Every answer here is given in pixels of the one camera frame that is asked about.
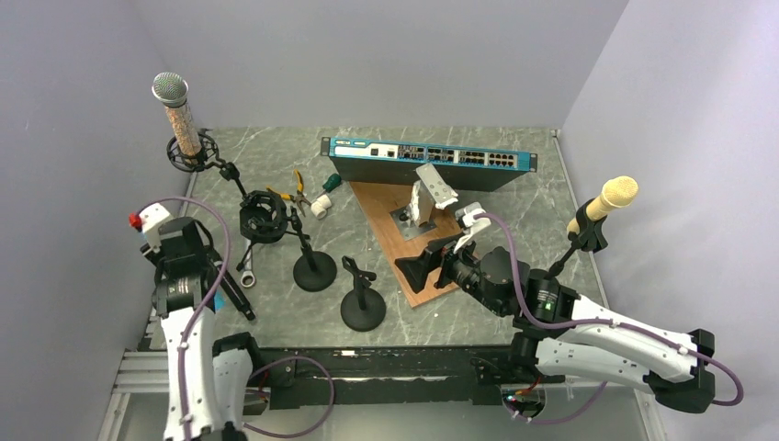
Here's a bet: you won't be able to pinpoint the white hinged bracket fixture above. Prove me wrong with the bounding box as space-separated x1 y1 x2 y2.
390 164 458 242

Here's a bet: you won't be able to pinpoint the black handheld microphone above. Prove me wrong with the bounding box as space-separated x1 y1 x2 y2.
209 252 256 322

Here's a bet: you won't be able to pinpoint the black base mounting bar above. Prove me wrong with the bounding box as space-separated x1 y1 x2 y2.
249 345 565 410

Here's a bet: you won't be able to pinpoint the blue foam microphone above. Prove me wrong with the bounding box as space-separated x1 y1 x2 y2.
212 291 226 312

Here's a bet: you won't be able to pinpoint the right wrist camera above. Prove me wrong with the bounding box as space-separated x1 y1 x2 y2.
454 202 491 253

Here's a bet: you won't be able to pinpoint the yellow foam microphone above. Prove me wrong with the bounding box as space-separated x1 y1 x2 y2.
584 175 639 221

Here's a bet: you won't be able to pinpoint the silver combination wrench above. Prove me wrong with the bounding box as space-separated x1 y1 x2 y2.
236 238 256 288

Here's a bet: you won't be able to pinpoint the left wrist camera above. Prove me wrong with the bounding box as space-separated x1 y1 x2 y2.
129 202 174 252

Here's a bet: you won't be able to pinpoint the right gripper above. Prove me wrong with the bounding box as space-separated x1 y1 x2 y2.
395 230 507 315

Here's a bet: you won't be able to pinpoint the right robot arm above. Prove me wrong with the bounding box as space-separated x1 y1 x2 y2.
395 238 716 413

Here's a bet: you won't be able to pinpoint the yellow handled pliers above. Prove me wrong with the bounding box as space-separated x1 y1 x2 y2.
265 169 311 216

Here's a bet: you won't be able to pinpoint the clip desk mic stand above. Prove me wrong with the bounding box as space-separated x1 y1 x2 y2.
340 255 387 333

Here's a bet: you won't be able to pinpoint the shock mount desk stand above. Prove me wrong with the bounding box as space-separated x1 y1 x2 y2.
239 190 337 292

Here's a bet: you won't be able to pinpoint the silver mesh glitter microphone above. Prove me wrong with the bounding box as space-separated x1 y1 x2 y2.
152 72 202 161

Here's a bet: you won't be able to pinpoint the blue network switch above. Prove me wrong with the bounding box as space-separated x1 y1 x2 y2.
320 137 538 192

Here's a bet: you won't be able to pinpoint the tripod shock mount stand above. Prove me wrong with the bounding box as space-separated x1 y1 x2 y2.
166 129 248 198

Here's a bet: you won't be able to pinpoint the right clip mic stand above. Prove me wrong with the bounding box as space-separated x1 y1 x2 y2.
546 198 608 279

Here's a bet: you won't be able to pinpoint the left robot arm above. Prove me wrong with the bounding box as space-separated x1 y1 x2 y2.
155 217 265 440

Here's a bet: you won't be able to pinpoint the wooden board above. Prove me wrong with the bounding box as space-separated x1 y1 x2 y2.
350 181 461 308

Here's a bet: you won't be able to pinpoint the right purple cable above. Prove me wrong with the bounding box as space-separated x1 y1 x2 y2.
474 211 745 426

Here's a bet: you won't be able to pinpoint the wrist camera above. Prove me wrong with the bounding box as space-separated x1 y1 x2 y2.
129 202 174 252
454 202 491 253

